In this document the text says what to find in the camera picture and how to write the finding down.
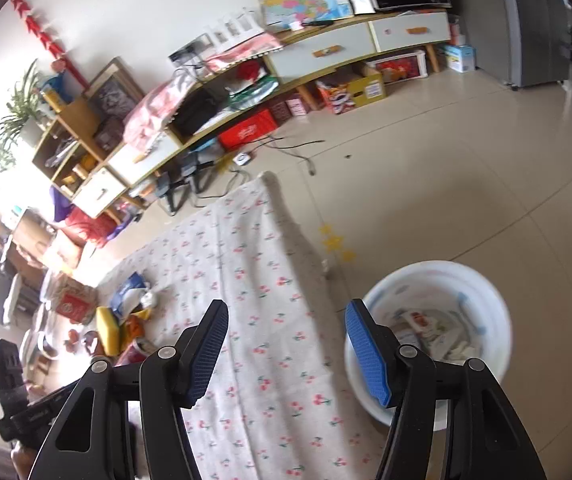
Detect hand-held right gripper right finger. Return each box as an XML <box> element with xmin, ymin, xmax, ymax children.
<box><xmin>344</xmin><ymin>299</ymin><xmax>549</xmax><ymax>480</ymax></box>

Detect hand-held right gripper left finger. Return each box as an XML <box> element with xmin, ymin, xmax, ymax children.
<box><xmin>28</xmin><ymin>299</ymin><xmax>230</xmax><ymax>480</ymax></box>

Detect red white packet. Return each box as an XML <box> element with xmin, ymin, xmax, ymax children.
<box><xmin>116</xmin><ymin>337</ymin><xmax>157</xmax><ymax>366</ymax></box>

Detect orange packet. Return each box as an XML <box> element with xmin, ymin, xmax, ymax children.
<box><xmin>122</xmin><ymin>310</ymin><xmax>153</xmax><ymax>351</ymax></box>

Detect blue white snack bag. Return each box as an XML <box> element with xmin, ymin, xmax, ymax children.
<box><xmin>109</xmin><ymin>272</ymin><xmax>149</xmax><ymax>313</ymax></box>

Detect yellow packet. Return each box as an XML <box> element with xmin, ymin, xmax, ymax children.
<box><xmin>97</xmin><ymin>306</ymin><xmax>123</xmax><ymax>356</ymax></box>

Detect white plastic bucket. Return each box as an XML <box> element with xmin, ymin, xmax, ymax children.
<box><xmin>344</xmin><ymin>260</ymin><xmax>513</xmax><ymax>432</ymax></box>

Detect red white wrapper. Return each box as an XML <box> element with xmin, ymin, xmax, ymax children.
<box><xmin>401</xmin><ymin>310</ymin><xmax>447</xmax><ymax>342</ymax></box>

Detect floral white tablecloth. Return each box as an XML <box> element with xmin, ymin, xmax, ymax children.
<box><xmin>73</xmin><ymin>171</ymin><xmax>392</xmax><ymax>480</ymax></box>

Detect red white printed carton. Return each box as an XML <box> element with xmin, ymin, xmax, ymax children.
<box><xmin>51</xmin><ymin>280</ymin><xmax>98</xmax><ymax>326</ymax></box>

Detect yellow star floor stickers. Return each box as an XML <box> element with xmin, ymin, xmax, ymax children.
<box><xmin>318</xmin><ymin>224</ymin><xmax>356</xmax><ymax>263</ymax></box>

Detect brown cardboard box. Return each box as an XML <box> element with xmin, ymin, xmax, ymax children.
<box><xmin>11</xmin><ymin>210</ymin><xmax>57</xmax><ymax>261</ymax></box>

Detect red cloth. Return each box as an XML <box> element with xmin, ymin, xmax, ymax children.
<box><xmin>63</xmin><ymin>205</ymin><xmax>122</xmax><ymax>248</ymax></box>

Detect purple cloth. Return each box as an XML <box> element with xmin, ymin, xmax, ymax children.
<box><xmin>48</xmin><ymin>187</ymin><xmax>74</xmax><ymax>223</ymax></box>

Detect black electronic devices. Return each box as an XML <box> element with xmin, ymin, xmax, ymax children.
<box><xmin>158</xmin><ymin>152</ymin><xmax>217</xmax><ymax>213</ymax></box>

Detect red gift box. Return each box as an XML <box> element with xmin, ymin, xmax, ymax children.
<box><xmin>217</xmin><ymin>109</ymin><xmax>279</xmax><ymax>151</ymax></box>

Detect black box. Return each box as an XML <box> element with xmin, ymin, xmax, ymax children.
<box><xmin>171</xmin><ymin>82</ymin><xmax>229</xmax><ymax>137</ymax></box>

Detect orange patterned snack box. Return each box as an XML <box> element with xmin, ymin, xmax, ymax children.
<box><xmin>316</xmin><ymin>80</ymin><xmax>358</xmax><ymax>115</ymax></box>

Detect yellow cardboard carton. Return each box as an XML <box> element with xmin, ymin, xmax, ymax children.
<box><xmin>346</xmin><ymin>72</ymin><xmax>387</xmax><ymax>108</ymax></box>

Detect potted green plant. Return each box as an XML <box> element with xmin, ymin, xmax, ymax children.
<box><xmin>0</xmin><ymin>57</ymin><xmax>59</xmax><ymax>171</ymax></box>

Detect wooden cube shelf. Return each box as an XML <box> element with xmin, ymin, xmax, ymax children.
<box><xmin>31</xmin><ymin>95</ymin><xmax>112</xmax><ymax>201</ymax></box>

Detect framed picture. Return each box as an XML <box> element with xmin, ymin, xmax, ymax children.
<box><xmin>83</xmin><ymin>57</ymin><xmax>146</xmax><ymax>121</ymax></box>

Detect white storage bin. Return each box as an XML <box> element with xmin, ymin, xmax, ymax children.
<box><xmin>366</xmin><ymin>50</ymin><xmax>429</xmax><ymax>85</ymax></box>

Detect pink checked cloth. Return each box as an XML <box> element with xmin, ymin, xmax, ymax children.
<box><xmin>206</xmin><ymin>32</ymin><xmax>284</xmax><ymax>73</ymax></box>

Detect long white wooden cabinet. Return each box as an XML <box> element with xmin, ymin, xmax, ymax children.
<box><xmin>71</xmin><ymin>7</ymin><xmax>452</xmax><ymax>221</ymax></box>

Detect blue white tissue carton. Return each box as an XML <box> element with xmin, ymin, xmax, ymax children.
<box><xmin>438</xmin><ymin>42</ymin><xmax>477</xmax><ymax>73</ymax></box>

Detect orange white box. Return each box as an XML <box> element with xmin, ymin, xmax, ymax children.
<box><xmin>448</xmin><ymin>15</ymin><xmax>467</xmax><ymax>46</ymax></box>

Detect colourful map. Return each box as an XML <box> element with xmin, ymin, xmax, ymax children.
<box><xmin>256</xmin><ymin>0</ymin><xmax>354</xmax><ymax>28</ymax></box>

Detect grey refrigerator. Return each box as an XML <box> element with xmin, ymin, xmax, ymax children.
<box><xmin>458</xmin><ymin>0</ymin><xmax>572</xmax><ymax>92</ymax></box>

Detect black cable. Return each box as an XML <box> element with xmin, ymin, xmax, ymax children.
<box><xmin>266</xmin><ymin>135</ymin><xmax>324</xmax><ymax>177</ymax></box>

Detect white photo frame rack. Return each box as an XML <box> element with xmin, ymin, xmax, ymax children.
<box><xmin>206</xmin><ymin>7</ymin><xmax>262</xmax><ymax>46</ymax></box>

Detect red wall decoration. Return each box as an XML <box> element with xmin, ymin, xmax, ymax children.
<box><xmin>11</xmin><ymin>0</ymin><xmax>87</xmax><ymax>88</ymax></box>

